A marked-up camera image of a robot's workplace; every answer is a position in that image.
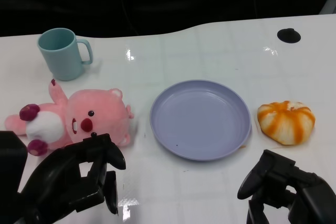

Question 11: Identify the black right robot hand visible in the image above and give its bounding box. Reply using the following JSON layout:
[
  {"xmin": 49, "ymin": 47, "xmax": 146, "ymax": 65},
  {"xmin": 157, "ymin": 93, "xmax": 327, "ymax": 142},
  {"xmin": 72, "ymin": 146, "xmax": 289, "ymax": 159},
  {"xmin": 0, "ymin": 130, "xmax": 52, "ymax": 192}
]
[{"xmin": 237, "ymin": 150, "xmax": 336, "ymax": 224}]

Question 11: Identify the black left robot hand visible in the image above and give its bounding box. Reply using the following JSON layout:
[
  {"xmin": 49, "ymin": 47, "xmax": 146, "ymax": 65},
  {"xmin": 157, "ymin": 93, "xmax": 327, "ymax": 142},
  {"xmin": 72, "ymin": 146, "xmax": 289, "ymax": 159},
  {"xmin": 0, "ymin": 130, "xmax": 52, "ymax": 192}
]
[{"xmin": 16, "ymin": 132, "xmax": 127, "ymax": 224}]

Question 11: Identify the pink plush doll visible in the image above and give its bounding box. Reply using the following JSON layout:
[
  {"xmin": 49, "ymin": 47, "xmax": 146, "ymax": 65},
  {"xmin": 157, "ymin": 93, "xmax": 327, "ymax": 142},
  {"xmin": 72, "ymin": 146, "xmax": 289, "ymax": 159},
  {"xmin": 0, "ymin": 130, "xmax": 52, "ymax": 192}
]
[{"xmin": 4, "ymin": 78, "xmax": 135, "ymax": 156}]

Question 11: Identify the purple plastic plate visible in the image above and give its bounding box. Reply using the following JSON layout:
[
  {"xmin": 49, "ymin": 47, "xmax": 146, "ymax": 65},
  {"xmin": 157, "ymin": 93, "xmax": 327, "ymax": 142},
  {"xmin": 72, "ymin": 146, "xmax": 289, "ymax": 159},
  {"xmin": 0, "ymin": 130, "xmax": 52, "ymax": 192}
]
[{"xmin": 149, "ymin": 79, "xmax": 253, "ymax": 162}]

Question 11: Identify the orange white bun toy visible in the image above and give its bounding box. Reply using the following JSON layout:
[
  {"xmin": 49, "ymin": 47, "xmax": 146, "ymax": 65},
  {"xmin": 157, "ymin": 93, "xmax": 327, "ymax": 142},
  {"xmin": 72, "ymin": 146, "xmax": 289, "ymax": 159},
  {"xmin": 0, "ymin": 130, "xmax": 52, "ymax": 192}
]
[{"xmin": 257, "ymin": 100, "xmax": 316, "ymax": 146}]

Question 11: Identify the teal plastic mug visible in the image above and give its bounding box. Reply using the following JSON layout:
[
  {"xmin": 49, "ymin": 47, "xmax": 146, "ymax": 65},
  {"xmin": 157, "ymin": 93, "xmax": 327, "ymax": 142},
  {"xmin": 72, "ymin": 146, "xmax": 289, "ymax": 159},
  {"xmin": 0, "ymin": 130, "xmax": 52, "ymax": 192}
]
[{"xmin": 36, "ymin": 27, "xmax": 95, "ymax": 82}]

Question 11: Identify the black table cable grommet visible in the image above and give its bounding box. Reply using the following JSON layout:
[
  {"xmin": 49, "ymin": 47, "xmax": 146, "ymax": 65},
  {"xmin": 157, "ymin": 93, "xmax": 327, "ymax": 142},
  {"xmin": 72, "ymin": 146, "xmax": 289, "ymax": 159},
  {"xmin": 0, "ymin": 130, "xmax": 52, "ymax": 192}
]
[{"xmin": 277, "ymin": 28, "xmax": 302, "ymax": 43}]

